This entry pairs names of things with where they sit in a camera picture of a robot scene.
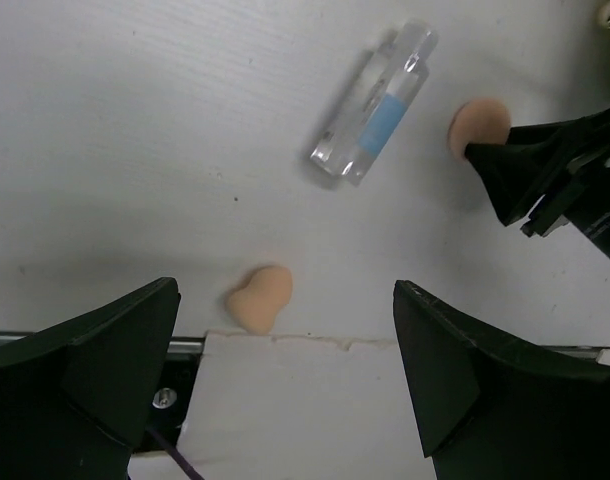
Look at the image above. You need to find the clear bottle blue label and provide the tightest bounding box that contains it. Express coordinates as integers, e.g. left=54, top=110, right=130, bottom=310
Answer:
left=310, top=20, right=438, bottom=186

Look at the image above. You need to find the round peach powder puff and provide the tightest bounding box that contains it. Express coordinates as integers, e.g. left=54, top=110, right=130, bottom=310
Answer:
left=448, top=98, right=511, bottom=160

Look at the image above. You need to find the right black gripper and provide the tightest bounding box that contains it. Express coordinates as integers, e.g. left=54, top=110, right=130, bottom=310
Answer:
left=465, top=107, right=610, bottom=260

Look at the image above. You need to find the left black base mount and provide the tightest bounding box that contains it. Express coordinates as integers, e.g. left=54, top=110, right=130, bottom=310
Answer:
left=148, top=337, right=205, bottom=446

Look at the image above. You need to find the beige makeup sponge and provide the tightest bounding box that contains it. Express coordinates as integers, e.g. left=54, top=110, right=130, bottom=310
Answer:
left=225, top=265, right=293, bottom=335

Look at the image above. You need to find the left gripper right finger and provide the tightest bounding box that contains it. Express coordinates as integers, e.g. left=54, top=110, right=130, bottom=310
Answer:
left=393, top=281, right=610, bottom=479

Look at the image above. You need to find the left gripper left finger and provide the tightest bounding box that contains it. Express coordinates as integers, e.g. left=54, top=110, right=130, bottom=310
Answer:
left=0, top=277, right=180, bottom=479

